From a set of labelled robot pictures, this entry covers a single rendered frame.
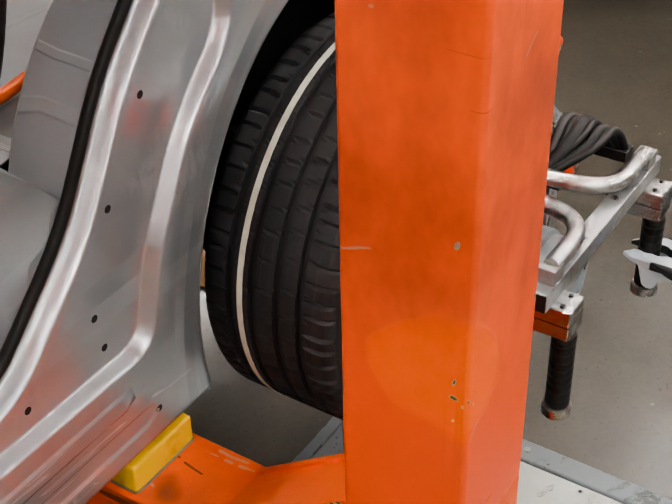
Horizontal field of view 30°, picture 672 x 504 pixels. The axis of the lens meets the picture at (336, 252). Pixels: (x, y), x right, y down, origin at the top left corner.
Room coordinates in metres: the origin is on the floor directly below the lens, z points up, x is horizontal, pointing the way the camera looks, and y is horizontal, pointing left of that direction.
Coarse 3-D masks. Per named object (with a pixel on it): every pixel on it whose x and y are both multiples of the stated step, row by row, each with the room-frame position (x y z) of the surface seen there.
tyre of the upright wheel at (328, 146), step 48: (288, 96) 1.61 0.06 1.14; (336, 96) 1.59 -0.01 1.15; (240, 144) 1.57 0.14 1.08; (288, 144) 1.55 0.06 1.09; (336, 144) 1.51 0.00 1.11; (240, 192) 1.52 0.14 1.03; (288, 192) 1.49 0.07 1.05; (336, 192) 1.46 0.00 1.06; (240, 240) 1.48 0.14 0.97; (288, 240) 1.45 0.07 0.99; (336, 240) 1.42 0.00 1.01; (288, 288) 1.42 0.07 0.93; (336, 288) 1.40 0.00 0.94; (288, 336) 1.41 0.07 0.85; (336, 336) 1.39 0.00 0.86; (288, 384) 1.46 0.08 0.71; (336, 384) 1.39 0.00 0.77
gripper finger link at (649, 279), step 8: (632, 256) 1.62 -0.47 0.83; (640, 256) 1.61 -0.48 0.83; (648, 256) 1.61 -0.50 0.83; (656, 256) 1.61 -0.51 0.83; (664, 256) 1.61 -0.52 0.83; (640, 264) 1.60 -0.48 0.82; (648, 264) 1.59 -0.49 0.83; (664, 264) 1.58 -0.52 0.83; (640, 272) 1.61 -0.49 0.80; (648, 272) 1.60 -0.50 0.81; (656, 272) 1.59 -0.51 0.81; (648, 280) 1.60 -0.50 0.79; (656, 280) 1.59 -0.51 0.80; (664, 280) 1.59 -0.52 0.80
